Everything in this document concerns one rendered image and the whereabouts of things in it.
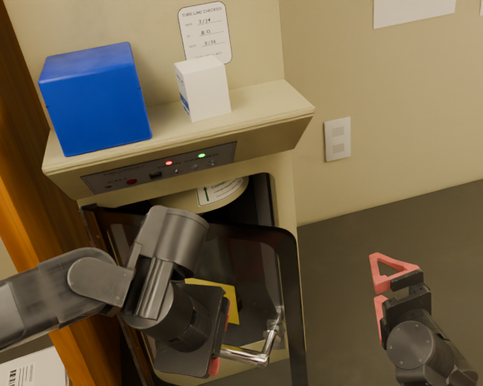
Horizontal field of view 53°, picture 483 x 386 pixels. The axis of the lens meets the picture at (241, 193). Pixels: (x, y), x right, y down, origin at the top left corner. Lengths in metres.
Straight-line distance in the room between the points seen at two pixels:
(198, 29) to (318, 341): 0.67
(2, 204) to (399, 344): 0.49
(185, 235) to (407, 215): 0.95
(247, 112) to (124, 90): 0.15
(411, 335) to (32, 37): 0.56
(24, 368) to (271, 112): 0.77
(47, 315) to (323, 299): 0.76
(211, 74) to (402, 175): 0.95
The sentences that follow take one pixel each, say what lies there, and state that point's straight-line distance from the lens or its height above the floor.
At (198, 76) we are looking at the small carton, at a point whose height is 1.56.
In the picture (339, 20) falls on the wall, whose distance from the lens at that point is 1.19.
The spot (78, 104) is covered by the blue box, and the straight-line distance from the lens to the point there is 0.55.
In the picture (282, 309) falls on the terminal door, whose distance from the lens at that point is 0.67.
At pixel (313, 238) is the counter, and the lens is 1.29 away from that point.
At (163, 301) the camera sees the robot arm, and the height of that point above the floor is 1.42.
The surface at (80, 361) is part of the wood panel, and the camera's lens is 0.80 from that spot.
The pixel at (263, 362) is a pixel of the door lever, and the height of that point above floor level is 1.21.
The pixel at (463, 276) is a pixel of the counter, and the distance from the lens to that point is 1.22.
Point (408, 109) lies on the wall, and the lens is 1.35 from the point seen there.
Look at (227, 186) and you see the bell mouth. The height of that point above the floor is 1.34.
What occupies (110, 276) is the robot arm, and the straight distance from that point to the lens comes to 0.47.
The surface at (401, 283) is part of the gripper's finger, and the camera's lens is 0.70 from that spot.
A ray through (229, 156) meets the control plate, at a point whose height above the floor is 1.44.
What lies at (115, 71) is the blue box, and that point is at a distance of 0.54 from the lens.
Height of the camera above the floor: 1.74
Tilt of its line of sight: 32 degrees down
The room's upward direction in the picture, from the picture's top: 8 degrees counter-clockwise
